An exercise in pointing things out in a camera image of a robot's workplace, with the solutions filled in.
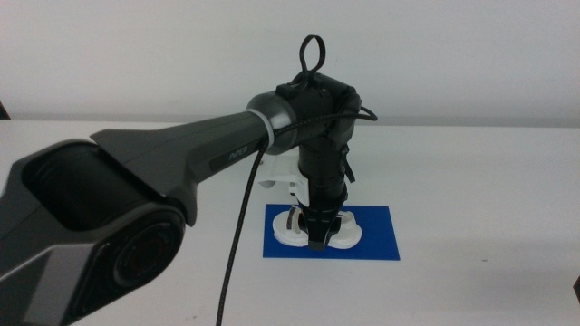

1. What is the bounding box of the blue rectangular mat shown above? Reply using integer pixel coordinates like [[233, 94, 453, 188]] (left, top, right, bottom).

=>
[[262, 204, 401, 262]]

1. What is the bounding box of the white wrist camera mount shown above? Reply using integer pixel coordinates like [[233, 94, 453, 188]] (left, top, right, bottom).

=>
[[257, 152, 311, 208]]

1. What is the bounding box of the black braided cable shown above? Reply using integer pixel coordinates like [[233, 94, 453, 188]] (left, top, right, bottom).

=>
[[215, 106, 379, 326]]

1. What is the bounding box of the white cable tie band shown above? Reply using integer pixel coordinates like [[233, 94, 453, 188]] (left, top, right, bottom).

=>
[[246, 107, 276, 149]]

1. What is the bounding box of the black cable tie loop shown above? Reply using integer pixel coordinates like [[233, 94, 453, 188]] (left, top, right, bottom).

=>
[[298, 34, 327, 77]]

